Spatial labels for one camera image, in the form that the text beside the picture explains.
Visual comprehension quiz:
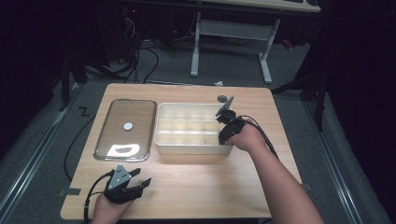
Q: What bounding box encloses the black zigzag floor tape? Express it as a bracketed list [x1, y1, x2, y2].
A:
[78, 105, 92, 118]

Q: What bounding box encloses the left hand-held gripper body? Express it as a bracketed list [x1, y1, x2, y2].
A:
[103, 163, 144, 205]

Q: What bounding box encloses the black stand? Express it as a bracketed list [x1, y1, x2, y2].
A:
[59, 52, 125, 112]
[270, 71, 330, 133]

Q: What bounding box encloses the bundle of black cables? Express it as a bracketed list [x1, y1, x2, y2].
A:
[120, 8, 161, 85]

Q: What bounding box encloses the person's left hand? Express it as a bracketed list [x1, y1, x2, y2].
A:
[90, 194, 135, 224]

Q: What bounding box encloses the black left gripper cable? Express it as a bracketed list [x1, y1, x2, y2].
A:
[82, 169, 116, 224]

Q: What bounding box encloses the person's right hand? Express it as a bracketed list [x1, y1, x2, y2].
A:
[225, 122, 269, 154]

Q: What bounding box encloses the black floor cable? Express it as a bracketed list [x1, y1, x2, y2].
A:
[63, 115, 97, 182]

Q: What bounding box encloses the metal floor rail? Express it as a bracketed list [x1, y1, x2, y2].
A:
[303, 101, 363, 224]
[0, 83, 82, 218]

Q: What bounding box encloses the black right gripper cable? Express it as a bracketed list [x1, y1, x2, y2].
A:
[237, 115, 279, 160]

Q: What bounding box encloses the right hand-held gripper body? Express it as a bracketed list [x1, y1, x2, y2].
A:
[215, 95, 248, 139]

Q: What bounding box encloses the clear plastic box lid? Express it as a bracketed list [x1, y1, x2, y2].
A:
[93, 98, 158, 162]

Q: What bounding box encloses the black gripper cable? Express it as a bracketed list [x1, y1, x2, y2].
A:
[82, 169, 116, 224]
[237, 115, 279, 160]

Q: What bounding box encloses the white metal frame desk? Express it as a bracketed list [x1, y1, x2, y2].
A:
[190, 0, 321, 85]

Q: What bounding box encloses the white compartment storage box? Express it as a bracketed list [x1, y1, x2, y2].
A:
[153, 102, 234, 156]

